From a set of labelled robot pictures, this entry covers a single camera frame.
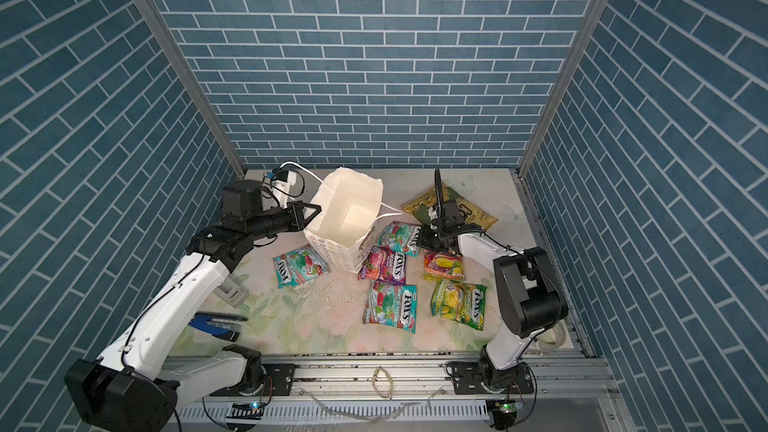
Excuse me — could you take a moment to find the white cable duct strip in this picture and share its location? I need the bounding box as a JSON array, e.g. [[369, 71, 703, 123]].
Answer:
[[179, 399, 490, 425]]

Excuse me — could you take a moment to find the yellow chips bag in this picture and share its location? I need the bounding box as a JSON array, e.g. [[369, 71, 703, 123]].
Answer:
[[402, 183, 498, 230]]

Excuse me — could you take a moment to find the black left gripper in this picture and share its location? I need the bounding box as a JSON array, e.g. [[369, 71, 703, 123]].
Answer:
[[244, 200, 322, 243]]

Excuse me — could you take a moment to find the black corrugated cable hose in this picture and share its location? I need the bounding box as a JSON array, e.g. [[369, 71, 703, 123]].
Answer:
[[433, 169, 523, 253]]

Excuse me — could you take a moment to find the purple snack packet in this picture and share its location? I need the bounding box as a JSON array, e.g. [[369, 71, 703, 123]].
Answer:
[[358, 246, 407, 285]]

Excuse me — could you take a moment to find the rubber band on rail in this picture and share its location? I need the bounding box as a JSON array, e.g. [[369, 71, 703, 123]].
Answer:
[[371, 367, 394, 400]]

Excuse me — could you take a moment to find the aluminium right corner post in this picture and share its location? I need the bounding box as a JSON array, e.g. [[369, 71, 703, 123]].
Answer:
[[517, 0, 609, 178]]

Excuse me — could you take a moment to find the grey plastic clip left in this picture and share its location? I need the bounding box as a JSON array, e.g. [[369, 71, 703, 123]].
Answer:
[[214, 276, 250, 308]]

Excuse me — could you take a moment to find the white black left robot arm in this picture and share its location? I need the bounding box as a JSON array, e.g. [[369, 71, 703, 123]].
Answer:
[[64, 180, 322, 431]]

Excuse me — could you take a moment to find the clear tape roll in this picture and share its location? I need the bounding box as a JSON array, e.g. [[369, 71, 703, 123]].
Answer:
[[536, 321, 569, 352]]

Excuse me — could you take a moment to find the white printed paper bag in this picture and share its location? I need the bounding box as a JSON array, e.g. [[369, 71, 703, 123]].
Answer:
[[304, 167, 403, 274]]

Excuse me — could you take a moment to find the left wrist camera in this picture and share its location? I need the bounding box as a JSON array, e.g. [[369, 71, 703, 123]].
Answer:
[[266, 168, 299, 198]]

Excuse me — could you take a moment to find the teal snack packet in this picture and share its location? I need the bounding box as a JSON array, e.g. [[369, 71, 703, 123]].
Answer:
[[362, 281, 418, 333]]

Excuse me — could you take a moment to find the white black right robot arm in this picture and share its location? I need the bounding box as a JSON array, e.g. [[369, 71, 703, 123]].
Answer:
[[419, 201, 568, 392]]

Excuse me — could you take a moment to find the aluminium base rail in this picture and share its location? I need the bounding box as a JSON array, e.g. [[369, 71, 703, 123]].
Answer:
[[161, 353, 619, 403]]

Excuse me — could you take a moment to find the blue clip left side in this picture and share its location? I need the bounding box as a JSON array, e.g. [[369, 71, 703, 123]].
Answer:
[[188, 312, 248, 342]]

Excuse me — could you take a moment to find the green Fox's mint candy bag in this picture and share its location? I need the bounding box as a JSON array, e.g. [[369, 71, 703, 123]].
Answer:
[[273, 245, 330, 289]]

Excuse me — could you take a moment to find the orange Fox's fruits candy bag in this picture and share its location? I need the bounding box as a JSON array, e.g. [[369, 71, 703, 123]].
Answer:
[[423, 251, 466, 281]]

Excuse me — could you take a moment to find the aluminium corner post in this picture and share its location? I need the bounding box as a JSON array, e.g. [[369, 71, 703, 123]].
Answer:
[[132, 0, 247, 178], [517, 0, 609, 178]]

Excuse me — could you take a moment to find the green Fox's lemon candy bag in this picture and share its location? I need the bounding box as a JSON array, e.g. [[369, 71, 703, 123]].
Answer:
[[430, 278, 487, 331]]

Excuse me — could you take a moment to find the aluminium left corner post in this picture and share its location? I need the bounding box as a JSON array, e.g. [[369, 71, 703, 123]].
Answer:
[[132, 0, 247, 178]]

